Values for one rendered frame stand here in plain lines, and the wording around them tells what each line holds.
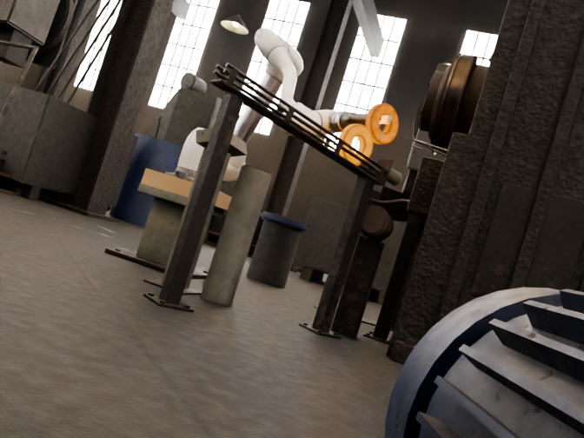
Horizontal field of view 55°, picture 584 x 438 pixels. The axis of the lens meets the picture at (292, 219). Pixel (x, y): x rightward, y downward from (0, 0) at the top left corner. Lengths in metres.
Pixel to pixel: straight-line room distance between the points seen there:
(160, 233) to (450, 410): 2.30
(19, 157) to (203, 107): 2.03
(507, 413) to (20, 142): 4.59
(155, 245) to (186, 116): 3.49
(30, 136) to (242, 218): 2.95
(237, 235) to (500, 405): 1.71
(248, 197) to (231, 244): 0.18
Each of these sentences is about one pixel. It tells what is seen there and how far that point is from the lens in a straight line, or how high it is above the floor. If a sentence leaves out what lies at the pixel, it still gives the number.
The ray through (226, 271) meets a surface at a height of 0.12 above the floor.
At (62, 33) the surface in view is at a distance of 7.73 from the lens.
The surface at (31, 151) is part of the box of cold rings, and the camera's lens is 4.74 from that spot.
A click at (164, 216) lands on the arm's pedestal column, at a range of 2.66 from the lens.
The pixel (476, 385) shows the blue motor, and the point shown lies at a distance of 0.44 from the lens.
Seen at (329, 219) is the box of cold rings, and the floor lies 0.59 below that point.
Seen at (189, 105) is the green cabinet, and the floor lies 1.34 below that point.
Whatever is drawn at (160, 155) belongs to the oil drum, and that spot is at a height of 0.72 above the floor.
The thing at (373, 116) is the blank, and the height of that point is 0.84.
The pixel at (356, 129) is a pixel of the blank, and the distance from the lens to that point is 2.11.
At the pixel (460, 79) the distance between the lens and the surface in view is 2.54.
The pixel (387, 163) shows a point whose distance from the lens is 2.24.
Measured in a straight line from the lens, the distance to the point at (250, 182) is 2.06.
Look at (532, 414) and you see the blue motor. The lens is 0.37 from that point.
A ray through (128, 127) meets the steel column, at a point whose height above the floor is 0.82.
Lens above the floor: 0.30
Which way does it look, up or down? 2 degrees up
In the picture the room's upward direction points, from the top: 17 degrees clockwise
